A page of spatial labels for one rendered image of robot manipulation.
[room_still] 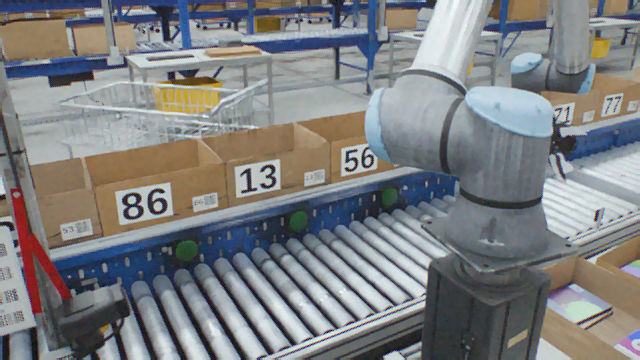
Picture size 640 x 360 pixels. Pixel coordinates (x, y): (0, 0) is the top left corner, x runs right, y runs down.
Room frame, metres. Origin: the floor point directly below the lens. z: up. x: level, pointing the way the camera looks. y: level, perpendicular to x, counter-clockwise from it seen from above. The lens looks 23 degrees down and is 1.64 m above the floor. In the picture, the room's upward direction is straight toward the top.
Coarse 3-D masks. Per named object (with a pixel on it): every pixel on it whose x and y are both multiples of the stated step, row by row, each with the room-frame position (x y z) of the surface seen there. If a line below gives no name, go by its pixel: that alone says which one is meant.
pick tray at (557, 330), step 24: (576, 264) 1.30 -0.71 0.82; (552, 288) 1.26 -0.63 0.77; (600, 288) 1.22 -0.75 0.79; (624, 288) 1.17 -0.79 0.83; (552, 312) 1.04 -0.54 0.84; (624, 312) 1.15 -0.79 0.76; (552, 336) 1.03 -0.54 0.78; (576, 336) 0.98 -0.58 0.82; (600, 336) 1.05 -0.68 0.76; (624, 336) 1.05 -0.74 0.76
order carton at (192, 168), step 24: (168, 144) 1.74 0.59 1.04; (192, 144) 1.78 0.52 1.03; (96, 168) 1.61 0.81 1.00; (120, 168) 1.65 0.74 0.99; (144, 168) 1.69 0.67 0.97; (168, 168) 1.73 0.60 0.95; (192, 168) 1.49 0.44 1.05; (216, 168) 1.53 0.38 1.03; (96, 192) 1.35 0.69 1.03; (192, 192) 1.48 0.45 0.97; (216, 192) 1.53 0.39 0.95; (168, 216) 1.44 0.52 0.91
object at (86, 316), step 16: (112, 288) 0.80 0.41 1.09; (64, 304) 0.75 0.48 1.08; (80, 304) 0.74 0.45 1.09; (96, 304) 0.75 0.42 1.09; (112, 304) 0.75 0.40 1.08; (128, 304) 0.77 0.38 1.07; (64, 320) 0.71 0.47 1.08; (80, 320) 0.72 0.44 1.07; (96, 320) 0.73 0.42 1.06; (112, 320) 0.75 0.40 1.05; (64, 336) 0.71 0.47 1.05; (80, 336) 0.73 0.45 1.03; (96, 336) 0.74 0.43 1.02; (80, 352) 0.73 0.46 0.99
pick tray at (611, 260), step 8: (632, 240) 1.40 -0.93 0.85; (616, 248) 1.35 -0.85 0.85; (624, 248) 1.37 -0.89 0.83; (632, 248) 1.40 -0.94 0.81; (600, 256) 1.30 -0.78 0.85; (608, 256) 1.32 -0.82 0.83; (616, 256) 1.35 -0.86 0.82; (624, 256) 1.38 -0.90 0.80; (632, 256) 1.41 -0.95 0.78; (600, 264) 1.27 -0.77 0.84; (608, 264) 1.25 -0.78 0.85; (616, 264) 1.36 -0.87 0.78; (616, 272) 1.23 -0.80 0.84; (624, 272) 1.21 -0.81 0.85; (632, 280) 1.19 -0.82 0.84
